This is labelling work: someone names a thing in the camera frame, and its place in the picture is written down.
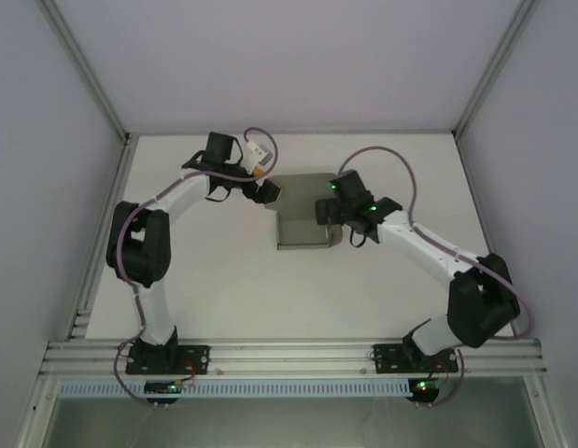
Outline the grey paper box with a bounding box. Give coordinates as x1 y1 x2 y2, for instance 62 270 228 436
263 172 345 252

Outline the grey metal panel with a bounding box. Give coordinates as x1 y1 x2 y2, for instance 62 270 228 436
45 396 546 448

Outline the aluminium left table rail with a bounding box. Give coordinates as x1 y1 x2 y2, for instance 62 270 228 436
63 133 140 344

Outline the aluminium table rail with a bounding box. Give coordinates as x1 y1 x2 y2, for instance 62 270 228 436
63 133 140 344
451 133 542 342

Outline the aluminium right table rail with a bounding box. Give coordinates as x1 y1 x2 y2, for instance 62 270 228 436
451 133 542 342

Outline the aluminium mounting rail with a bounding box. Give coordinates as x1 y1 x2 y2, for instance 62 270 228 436
38 339 549 377

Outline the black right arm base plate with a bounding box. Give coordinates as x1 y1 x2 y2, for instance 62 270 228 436
372 343 459 374

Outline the aluminium left frame post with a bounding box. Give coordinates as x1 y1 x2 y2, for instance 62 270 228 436
35 0 132 144

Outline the aluminium frame post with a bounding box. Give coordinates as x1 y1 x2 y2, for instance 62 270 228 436
451 0 542 139
35 0 132 144

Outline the slotted grey cable duct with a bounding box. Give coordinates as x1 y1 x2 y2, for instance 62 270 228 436
58 378 411 398

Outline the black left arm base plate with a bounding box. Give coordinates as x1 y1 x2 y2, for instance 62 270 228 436
124 343 211 375

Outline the aluminium right frame post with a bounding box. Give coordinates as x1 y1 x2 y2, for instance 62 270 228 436
451 0 542 139

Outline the red right board wire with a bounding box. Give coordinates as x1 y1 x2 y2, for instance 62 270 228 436
432 359 456 382

